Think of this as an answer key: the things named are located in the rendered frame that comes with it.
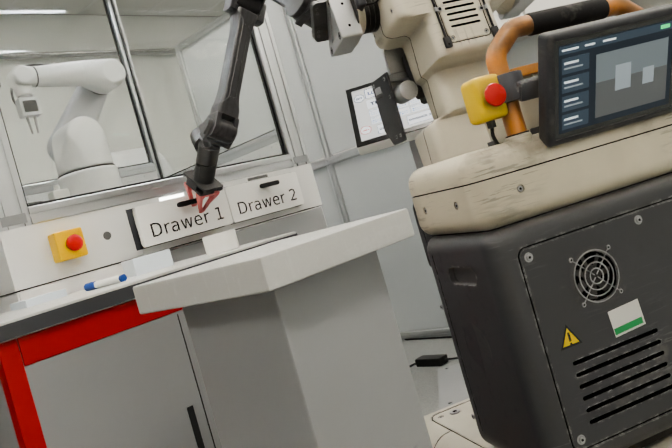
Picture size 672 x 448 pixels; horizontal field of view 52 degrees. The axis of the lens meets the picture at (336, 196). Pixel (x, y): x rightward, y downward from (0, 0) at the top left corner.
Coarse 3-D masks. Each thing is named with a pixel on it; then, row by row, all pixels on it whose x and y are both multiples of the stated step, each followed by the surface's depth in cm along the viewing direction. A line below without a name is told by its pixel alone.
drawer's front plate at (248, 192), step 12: (264, 180) 215; (288, 180) 222; (228, 192) 205; (240, 192) 208; (252, 192) 211; (264, 192) 214; (276, 192) 217; (288, 192) 221; (300, 192) 224; (228, 204) 205; (240, 204) 207; (252, 204) 210; (288, 204) 220; (300, 204) 223; (240, 216) 206; (252, 216) 209
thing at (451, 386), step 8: (416, 152) 252; (416, 160) 253; (416, 168) 253; (440, 368) 278; (448, 368) 274; (456, 368) 270; (440, 376) 268; (448, 376) 264; (456, 376) 260; (440, 384) 257; (448, 384) 254; (456, 384) 250; (464, 384) 247; (440, 392) 248; (448, 392) 245; (456, 392) 241; (464, 392) 239; (440, 400) 240; (448, 400) 236; (456, 400) 234; (440, 408) 231
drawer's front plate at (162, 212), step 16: (224, 192) 200; (144, 208) 182; (160, 208) 185; (176, 208) 189; (192, 208) 192; (208, 208) 196; (224, 208) 199; (144, 224) 181; (160, 224) 184; (176, 224) 188; (192, 224) 191; (208, 224) 194; (224, 224) 198; (144, 240) 180; (160, 240) 183
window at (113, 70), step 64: (0, 0) 174; (64, 0) 186; (128, 0) 199; (192, 0) 215; (0, 64) 171; (64, 64) 182; (128, 64) 195; (192, 64) 210; (256, 64) 227; (64, 128) 179; (128, 128) 191; (192, 128) 205; (256, 128) 222; (64, 192) 175
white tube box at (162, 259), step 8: (144, 256) 149; (152, 256) 150; (160, 256) 151; (168, 256) 151; (128, 264) 152; (136, 264) 148; (144, 264) 149; (152, 264) 150; (160, 264) 150; (168, 264) 151; (128, 272) 154; (136, 272) 148; (144, 272) 149
